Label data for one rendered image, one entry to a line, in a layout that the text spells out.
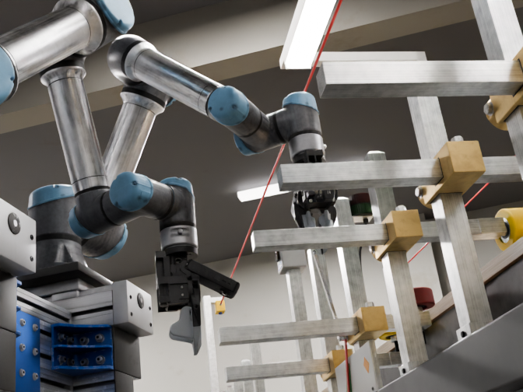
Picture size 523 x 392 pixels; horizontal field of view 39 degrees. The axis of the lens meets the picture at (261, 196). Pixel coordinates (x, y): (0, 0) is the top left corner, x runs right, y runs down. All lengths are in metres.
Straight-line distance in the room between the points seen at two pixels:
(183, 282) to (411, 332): 0.45
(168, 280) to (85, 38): 0.50
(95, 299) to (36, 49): 0.52
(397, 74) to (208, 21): 3.71
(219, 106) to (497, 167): 0.62
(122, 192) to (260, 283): 7.11
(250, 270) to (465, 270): 7.54
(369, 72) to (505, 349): 0.37
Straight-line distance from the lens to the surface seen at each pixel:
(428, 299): 1.57
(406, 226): 1.31
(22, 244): 1.21
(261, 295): 8.48
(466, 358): 1.06
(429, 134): 1.19
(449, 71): 0.89
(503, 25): 1.01
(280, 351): 8.30
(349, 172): 1.07
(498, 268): 1.44
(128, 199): 1.44
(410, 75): 0.86
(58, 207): 1.72
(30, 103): 4.75
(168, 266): 1.50
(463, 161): 1.10
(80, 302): 1.60
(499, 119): 0.97
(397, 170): 1.09
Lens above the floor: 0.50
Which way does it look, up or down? 24 degrees up
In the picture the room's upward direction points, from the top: 7 degrees counter-clockwise
